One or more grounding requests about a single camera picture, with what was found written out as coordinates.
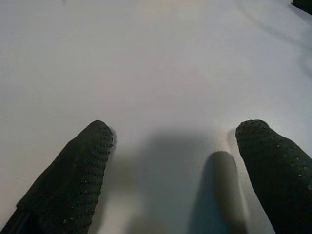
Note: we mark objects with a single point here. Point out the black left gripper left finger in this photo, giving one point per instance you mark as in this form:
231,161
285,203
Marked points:
65,175

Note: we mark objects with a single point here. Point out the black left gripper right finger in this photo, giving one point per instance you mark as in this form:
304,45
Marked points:
280,175

